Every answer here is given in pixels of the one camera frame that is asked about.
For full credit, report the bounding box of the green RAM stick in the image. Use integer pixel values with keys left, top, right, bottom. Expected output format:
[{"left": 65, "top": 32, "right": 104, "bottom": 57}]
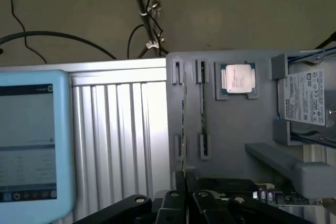
[{"left": 199, "top": 61, "right": 207, "bottom": 156}]

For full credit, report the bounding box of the grey plastic parts rack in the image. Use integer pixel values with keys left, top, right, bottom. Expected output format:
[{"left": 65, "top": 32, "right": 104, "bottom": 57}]
[{"left": 165, "top": 50, "right": 336, "bottom": 201}]

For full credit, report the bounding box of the silver CPU chip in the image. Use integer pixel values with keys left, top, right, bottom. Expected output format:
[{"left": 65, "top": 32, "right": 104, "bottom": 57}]
[{"left": 220, "top": 63, "right": 257, "bottom": 95}]

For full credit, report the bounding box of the silver hard disk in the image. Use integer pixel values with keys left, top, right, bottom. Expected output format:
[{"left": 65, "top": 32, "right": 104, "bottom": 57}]
[{"left": 277, "top": 56, "right": 336, "bottom": 141}]

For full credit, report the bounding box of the light blue teach pendant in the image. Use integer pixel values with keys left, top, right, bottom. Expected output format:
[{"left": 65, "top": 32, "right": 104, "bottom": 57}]
[{"left": 0, "top": 69, "right": 77, "bottom": 224}]

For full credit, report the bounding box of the metal tripod stand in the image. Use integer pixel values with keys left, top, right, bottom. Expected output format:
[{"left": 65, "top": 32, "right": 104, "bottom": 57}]
[{"left": 125, "top": 0, "right": 171, "bottom": 59}]

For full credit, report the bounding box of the thick grey floor cable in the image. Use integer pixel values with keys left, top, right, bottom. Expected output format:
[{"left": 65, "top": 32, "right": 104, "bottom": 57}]
[{"left": 0, "top": 31, "right": 118, "bottom": 61}]

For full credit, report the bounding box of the thin black floor cable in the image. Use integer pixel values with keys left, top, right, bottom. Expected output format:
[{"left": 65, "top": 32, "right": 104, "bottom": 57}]
[{"left": 9, "top": 0, "right": 47, "bottom": 63}]

